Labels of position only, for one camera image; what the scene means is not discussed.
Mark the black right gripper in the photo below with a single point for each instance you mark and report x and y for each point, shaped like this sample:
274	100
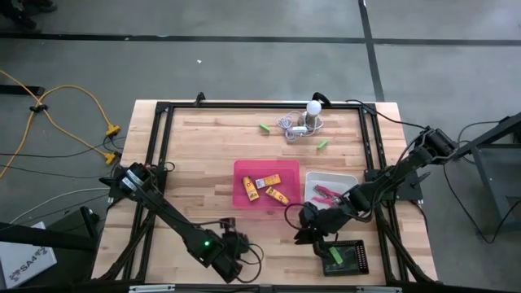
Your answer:
331	224

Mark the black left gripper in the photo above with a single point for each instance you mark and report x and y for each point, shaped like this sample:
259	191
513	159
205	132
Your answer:
228	269

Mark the green eraser block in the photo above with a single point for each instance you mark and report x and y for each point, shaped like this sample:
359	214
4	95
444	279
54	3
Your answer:
336	255
322	144
265	128

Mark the yellow green crayon box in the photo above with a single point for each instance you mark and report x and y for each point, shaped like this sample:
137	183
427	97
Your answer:
277	195
250	188
268	181

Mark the white plastic bin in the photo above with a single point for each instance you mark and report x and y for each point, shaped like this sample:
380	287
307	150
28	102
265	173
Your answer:
346	181

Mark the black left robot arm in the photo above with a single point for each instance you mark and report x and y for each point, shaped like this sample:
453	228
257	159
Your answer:
171	211

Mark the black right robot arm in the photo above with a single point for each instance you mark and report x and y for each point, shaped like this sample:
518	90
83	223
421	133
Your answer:
390	175

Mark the black perforated tray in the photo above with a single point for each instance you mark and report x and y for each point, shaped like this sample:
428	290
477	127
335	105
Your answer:
356	260

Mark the pink translucent plastic bin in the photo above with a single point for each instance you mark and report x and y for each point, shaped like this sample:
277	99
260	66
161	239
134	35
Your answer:
285	171

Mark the white lamp bulb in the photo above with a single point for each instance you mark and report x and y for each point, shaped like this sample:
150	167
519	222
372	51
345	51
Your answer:
313	107

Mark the black stand bar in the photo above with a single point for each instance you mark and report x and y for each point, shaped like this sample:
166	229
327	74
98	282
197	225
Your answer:
49	240

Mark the grey metal stand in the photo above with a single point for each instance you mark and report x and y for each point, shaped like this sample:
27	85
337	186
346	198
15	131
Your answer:
492	171

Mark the white printed box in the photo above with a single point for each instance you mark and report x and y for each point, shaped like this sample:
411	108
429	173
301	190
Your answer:
24	260

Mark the person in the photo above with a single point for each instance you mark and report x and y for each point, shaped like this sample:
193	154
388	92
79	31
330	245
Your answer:
20	18

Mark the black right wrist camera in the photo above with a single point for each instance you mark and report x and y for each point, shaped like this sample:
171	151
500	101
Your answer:
309	213

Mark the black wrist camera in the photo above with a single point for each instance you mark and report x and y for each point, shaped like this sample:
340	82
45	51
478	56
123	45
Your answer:
234	240
309	213

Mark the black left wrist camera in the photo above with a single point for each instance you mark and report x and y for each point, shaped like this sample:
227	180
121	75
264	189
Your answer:
234	240

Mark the black frame bracket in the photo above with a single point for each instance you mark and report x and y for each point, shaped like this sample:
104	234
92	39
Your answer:
200	99
323	98

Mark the black table frame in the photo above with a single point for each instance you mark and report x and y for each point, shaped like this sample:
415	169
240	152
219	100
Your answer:
264	105

